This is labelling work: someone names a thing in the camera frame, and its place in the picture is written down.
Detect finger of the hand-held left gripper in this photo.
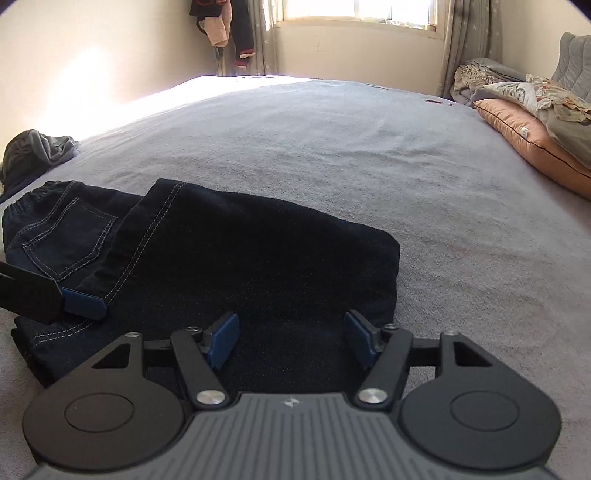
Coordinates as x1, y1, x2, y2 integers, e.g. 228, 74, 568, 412
0, 262, 107, 324

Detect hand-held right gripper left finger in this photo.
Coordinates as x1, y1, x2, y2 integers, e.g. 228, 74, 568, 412
91, 311, 241, 409

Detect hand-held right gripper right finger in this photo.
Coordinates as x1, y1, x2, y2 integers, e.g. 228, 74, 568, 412
344, 309, 497, 409

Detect dark blue jeans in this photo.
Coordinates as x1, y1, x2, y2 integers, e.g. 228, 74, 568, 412
2, 178, 402, 393

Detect hanging dark clothes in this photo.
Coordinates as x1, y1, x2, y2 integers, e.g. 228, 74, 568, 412
188, 0, 256, 70

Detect crumpled grey cloth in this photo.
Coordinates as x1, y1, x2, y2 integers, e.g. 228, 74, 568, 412
0, 130, 81, 185

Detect grey bed blanket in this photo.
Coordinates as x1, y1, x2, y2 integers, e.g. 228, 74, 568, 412
0, 75, 591, 480

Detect orange pillow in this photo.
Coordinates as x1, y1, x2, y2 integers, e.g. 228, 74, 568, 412
473, 98, 591, 200

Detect floral grey bedding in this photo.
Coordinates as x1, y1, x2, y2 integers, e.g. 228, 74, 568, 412
452, 58, 527, 109

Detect grey star curtain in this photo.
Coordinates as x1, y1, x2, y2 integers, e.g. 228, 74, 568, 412
215, 0, 287, 77
438, 0, 504, 97

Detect folded patterned quilt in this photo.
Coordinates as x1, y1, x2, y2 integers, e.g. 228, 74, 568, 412
482, 76, 591, 169

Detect hanging pink garment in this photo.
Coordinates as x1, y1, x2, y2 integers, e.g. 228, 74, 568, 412
195, 0, 232, 47

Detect window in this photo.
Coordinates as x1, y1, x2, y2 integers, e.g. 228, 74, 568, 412
277, 0, 451, 31

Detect grey quilted headboard cover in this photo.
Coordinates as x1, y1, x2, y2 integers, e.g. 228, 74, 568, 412
551, 31, 591, 100

